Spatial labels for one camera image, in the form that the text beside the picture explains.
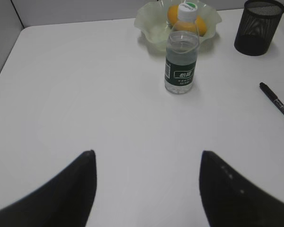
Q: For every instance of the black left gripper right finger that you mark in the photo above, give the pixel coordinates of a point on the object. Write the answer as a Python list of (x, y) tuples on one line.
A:
[(231, 200)]

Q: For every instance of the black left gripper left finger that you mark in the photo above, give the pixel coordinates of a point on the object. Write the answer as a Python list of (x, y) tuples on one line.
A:
[(64, 201)]

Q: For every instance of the black marker pen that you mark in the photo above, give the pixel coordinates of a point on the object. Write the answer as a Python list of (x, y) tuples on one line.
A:
[(272, 97)]

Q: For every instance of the clear water bottle green label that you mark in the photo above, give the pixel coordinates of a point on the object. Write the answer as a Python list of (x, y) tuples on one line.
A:
[(182, 50)]

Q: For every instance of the yellow mango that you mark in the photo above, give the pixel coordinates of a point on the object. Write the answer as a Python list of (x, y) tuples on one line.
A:
[(172, 18)]

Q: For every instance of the black mesh pen holder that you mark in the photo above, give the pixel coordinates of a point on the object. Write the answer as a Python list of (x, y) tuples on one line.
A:
[(258, 24)]

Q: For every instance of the pale green wavy plate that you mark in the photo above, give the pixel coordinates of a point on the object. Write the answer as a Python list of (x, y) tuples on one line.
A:
[(152, 20)]

